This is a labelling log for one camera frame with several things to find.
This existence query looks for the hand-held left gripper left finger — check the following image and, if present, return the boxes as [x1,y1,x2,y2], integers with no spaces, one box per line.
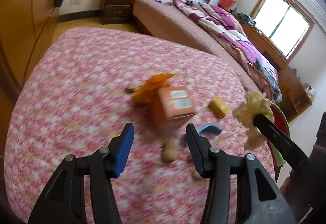
[28,123,135,224]

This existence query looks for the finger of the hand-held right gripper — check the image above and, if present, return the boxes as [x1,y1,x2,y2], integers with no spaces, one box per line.
[253,114,315,208]

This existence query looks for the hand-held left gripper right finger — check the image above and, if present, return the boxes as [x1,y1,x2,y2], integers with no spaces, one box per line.
[185,123,297,224]

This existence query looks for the blue-grey plastic piece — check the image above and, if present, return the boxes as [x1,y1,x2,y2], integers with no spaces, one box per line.
[182,123,222,147]

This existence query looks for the red bucket with green rim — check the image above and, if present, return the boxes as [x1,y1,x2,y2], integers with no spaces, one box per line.
[267,102,291,167]

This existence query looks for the small yellow block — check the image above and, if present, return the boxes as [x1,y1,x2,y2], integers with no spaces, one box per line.
[209,97,231,120]

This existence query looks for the orange cardboard box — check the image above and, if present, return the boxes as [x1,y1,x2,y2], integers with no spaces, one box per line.
[150,86,197,135]

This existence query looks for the orange plastic bag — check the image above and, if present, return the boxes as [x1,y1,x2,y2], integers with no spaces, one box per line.
[131,74,176,103]

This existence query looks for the low wooden window cabinet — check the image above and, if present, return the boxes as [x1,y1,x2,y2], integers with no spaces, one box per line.
[239,20,314,123]

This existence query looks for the blue checked garment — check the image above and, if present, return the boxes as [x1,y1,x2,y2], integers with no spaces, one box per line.
[255,58,282,102]

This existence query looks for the pink floral bed sheet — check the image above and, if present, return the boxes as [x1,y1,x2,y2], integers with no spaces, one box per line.
[4,27,277,224]

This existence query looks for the wood-framed window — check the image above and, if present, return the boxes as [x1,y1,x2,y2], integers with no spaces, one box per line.
[250,0,315,60]

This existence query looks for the blue crumpled clothes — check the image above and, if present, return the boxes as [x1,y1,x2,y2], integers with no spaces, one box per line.
[234,12,256,26]

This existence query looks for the purple patchwork quilt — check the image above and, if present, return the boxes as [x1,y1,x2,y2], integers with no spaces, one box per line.
[173,0,279,87]

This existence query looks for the bed with mauve sheet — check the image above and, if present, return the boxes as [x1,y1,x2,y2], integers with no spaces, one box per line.
[132,0,282,102]

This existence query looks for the dark wooden nightstand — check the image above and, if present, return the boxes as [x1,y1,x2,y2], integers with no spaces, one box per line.
[99,0,139,25]

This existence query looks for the wooden wardrobe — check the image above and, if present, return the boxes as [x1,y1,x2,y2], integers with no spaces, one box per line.
[0,0,64,87]

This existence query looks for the black cable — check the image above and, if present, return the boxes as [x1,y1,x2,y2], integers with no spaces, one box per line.
[24,6,58,84]

